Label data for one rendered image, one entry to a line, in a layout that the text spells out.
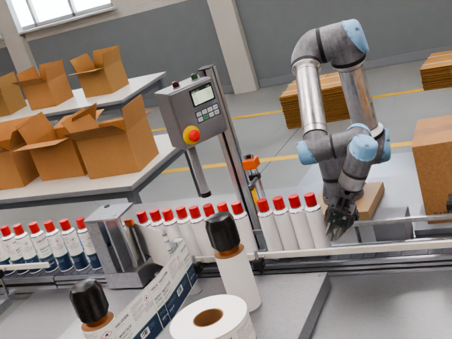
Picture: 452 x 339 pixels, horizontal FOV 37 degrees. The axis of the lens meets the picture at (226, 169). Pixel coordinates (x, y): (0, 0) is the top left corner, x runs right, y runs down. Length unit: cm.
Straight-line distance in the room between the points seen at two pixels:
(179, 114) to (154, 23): 648
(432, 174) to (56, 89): 499
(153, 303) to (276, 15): 619
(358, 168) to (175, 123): 58
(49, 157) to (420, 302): 278
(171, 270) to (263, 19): 613
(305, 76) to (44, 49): 770
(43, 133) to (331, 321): 285
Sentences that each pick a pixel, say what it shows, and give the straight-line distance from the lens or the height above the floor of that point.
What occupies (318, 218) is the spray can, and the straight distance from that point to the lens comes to 208.
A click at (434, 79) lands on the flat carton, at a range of 645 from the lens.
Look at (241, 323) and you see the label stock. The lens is 167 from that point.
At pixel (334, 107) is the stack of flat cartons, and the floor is 13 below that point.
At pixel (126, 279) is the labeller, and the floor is 92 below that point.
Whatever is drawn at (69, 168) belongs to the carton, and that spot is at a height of 84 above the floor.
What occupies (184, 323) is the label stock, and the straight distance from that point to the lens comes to 174.
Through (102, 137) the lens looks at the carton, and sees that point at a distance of 384.
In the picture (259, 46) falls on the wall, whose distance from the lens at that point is 803.
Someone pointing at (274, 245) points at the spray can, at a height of 94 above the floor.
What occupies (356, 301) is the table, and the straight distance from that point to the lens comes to 199.
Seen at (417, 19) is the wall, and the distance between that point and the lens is 747.
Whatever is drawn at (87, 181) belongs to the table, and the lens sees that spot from 400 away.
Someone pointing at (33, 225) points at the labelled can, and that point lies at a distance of 264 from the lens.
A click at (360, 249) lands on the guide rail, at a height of 91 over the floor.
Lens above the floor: 190
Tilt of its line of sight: 19 degrees down
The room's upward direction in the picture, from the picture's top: 17 degrees counter-clockwise
